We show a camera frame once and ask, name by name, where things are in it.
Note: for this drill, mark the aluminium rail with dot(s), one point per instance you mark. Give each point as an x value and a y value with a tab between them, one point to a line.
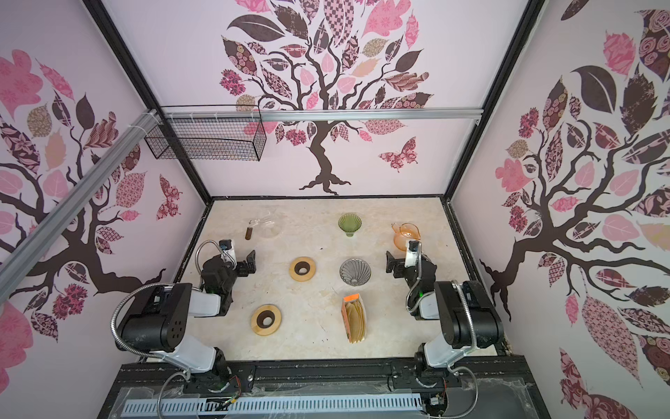
332	115
17	266

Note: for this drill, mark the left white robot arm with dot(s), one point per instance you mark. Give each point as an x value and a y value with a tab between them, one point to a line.
152	321

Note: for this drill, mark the white slotted cable duct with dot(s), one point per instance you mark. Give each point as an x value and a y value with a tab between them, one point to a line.
266	405

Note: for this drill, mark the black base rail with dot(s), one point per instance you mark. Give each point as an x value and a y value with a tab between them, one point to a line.
476	387

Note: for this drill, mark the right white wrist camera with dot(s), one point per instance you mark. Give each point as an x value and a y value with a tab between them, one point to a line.
413	252

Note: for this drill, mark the black wire basket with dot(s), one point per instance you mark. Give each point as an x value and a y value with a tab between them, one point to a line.
217	133

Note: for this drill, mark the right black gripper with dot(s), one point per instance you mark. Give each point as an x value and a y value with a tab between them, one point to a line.
398	265

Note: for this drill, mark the back aluminium rail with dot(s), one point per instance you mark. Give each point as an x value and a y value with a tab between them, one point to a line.
332	115

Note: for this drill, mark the left aluminium rail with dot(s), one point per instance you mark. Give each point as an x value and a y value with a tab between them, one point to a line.
17	266

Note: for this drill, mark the green glass dripper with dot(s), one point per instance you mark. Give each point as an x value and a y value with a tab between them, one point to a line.
349	223

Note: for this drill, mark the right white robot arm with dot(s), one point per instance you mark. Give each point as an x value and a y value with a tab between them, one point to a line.
467	317

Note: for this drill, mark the wooden dripper ring holder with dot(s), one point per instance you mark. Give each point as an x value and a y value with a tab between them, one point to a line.
302	269

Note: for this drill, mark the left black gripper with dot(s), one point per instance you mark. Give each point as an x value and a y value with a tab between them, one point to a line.
243	264

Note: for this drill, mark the clear glass carafe brown handle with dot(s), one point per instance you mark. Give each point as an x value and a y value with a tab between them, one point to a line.
269	226

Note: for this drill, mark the grey glass dripper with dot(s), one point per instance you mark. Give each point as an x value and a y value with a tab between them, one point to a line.
355	272

